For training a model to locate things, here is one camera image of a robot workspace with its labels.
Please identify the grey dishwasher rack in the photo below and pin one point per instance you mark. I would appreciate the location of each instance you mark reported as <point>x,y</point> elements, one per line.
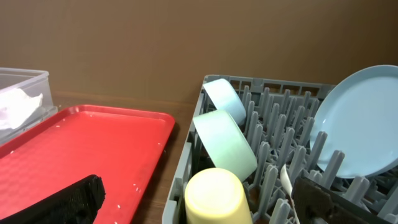
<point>299,103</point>

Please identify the green bowl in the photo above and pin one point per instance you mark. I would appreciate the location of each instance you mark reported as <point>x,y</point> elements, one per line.
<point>225,143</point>

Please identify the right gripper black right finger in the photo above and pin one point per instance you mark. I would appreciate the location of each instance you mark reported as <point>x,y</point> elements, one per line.
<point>313,201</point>

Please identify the light blue bowl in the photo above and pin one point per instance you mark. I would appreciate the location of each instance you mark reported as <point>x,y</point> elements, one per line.
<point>224,97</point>

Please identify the red serving tray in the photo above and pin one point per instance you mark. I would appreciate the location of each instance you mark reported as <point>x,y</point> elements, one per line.
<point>121,146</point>

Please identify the white plastic spoon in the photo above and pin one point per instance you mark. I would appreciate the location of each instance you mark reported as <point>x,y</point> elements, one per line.
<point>287,185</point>

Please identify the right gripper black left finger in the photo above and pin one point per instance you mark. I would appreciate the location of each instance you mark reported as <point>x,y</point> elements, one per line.
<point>78,203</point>

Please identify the clear plastic bin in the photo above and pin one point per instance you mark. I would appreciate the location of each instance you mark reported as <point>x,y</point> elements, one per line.
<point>33,82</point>

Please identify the light blue plate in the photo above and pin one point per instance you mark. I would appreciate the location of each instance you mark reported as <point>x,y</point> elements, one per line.
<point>359,117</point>

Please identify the yellow cup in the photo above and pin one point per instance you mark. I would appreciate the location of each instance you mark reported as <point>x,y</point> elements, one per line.
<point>216,196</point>

